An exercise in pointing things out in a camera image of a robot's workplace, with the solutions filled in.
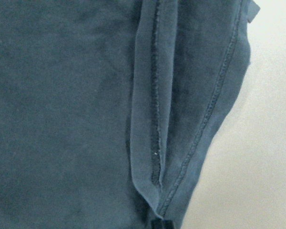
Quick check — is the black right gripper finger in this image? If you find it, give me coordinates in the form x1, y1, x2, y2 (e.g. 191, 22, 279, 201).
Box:
151, 219, 175, 229

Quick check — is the black graphic t-shirt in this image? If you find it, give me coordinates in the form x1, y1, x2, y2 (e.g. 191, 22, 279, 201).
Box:
0, 0, 260, 229

